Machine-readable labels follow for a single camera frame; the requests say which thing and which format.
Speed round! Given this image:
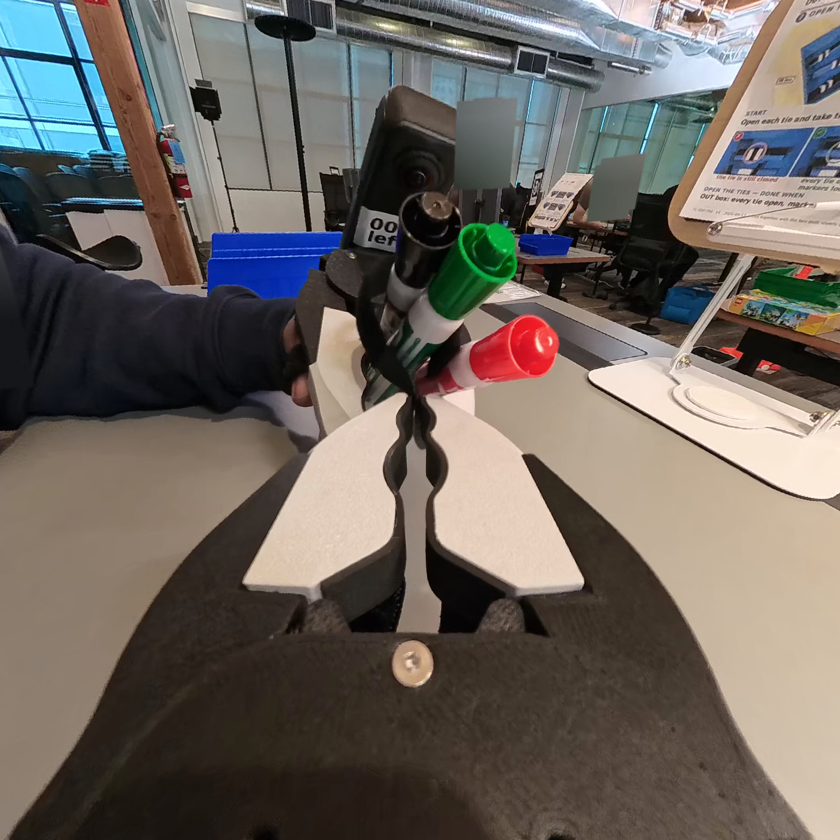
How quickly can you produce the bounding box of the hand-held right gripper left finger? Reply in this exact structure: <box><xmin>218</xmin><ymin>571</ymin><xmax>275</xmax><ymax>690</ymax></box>
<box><xmin>243</xmin><ymin>394</ymin><xmax>410</xmax><ymax>607</ymax></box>

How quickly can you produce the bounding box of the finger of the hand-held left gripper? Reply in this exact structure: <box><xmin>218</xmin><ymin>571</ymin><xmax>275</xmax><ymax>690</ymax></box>
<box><xmin>315</xmin><ymin>309</ymin><xmax>382</xmax><ymax>434</ymax></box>

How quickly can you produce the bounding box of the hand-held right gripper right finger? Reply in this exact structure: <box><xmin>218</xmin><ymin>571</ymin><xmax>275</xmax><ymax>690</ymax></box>
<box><xmin>423</xmin><ymin>394</ymin><xmax>586</xmax><ymax>602</ymax></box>

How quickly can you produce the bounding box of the black velcro strap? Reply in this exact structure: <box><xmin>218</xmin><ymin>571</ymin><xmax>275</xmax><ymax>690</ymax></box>
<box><xmin>355</xmin><ymin>289</ymin><xmax>441</xmax><ymax>447</ymax></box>

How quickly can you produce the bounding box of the black marker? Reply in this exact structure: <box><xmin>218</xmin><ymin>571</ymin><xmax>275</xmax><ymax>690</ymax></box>
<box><xmin>381</xmin><ymin>191</ymin><xmax>463</xmax><ymax>329</ymax></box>

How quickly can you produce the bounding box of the green marker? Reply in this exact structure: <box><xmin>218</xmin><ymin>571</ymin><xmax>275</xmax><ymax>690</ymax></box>
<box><xmin>365</xmin><ymin>221</ymin><xmax>519</xmax><ymax>401</ymax></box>

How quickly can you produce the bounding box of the red marker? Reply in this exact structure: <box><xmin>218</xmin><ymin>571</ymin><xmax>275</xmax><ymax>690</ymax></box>
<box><xmin>418</xmin><ymin>315</ymin><xmax>561</xmax><ymax>397</ymax></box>

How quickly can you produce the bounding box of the person's left forearm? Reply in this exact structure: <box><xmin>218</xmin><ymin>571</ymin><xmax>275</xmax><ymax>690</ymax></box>
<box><xmin>0</xmin><ymin>230</ymin><xmax>300</xmax><ymax>430</ymax></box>

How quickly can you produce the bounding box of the large blue plastic bin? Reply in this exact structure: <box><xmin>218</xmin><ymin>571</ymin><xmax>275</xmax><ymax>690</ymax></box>
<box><xmin>206</xmin><ymin>233</ymin><xmax>345</xmax><ymax>300</ymax></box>

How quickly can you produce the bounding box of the black floor lamp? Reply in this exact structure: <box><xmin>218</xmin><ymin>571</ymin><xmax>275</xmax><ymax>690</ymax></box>
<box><xmin>254</xmin><ymin>14</ymin><xmax>317</xmax><ymax>235</ymax></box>

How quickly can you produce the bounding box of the small printed table sign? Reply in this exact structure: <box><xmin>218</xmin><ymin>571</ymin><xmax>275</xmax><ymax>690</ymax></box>
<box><xmin>528</xmin><ymin>174</ymin><xmax>594</xmax><ymax>235</ymax></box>

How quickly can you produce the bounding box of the red fire extinguisher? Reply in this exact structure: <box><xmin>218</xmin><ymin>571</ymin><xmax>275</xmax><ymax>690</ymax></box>
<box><xmin>158</xmin><ymin>125</ymin><xmax>191</xmax><ymax>200</ymax></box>

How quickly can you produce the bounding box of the blue crate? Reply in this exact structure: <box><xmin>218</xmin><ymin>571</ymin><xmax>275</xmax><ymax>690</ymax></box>
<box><xmin>663</xmin><ymin>285</ymin><xmax>716</xmax><ymax>325</ymax></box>

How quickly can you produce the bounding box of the black office chair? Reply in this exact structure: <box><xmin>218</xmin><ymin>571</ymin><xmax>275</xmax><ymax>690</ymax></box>
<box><xmin>0</xmin><ymin>164</ymin><xmax>143</xmax><ymax>273</ymax></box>

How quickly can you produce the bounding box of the colourful cardboard box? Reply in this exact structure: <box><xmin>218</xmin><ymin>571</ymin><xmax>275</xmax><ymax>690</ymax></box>
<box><xmin>725</xmin><ymin>292</ymin><xmax>840</xmax><ymax>336</ymax></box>

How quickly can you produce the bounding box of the green plastic bin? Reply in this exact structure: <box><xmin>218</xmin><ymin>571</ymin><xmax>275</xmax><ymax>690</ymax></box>
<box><xmin>755</xmin><ymin>267</ymin><xmax>840</xmax><ymax>309</ymax></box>

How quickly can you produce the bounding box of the silver air duct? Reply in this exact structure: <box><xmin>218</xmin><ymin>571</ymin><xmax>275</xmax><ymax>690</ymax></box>
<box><xmin>243</xmin><ymin>0</ymin><xmax>618</xmax><ymax>93</ymax></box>

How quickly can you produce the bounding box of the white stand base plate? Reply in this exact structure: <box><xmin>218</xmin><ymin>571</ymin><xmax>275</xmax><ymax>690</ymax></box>
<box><xmin>588</xmin><ymin>0</ymin><xmax>840</xmax><ymax>500</ymax></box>

